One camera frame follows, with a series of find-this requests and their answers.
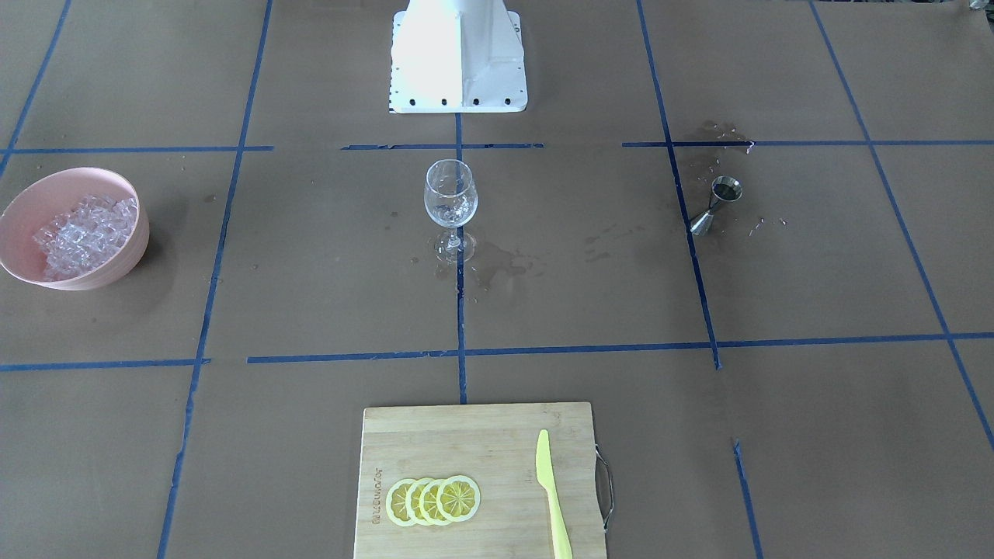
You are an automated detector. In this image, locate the bamboo cutting board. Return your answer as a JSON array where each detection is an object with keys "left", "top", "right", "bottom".
[{"left": 353, "top": 402, "right": 607, "bottom": 558}]

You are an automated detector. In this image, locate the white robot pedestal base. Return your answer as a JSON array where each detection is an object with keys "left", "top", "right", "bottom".
[{"left": 388, "top": 1, "right": 529, "bottom": 114}]

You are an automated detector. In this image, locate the pink plastic bowl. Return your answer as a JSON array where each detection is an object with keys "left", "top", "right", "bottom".
[{"left": 1, "top": 167, "right": 149, "bottom": 291}]

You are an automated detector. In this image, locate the steel cocktail jigger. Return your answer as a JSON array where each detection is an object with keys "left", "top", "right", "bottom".
[{"left": 690, "top": 175, "right": 743, "bottom": 236}]

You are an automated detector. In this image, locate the clear wine glass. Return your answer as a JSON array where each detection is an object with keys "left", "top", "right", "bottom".
[{"left": 423, "top": 158, "right": 478, "bottom": 265}]

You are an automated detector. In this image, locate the clear ice cubes pile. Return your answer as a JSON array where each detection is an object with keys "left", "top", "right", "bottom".
[{"left": 32, "top": 194, "right": 139, "bottom": 282}]

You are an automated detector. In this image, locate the yellow plastic knife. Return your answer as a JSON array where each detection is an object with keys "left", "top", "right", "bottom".
[{"left": 533, "top": 429, "right": 574, "bottom": 558}]

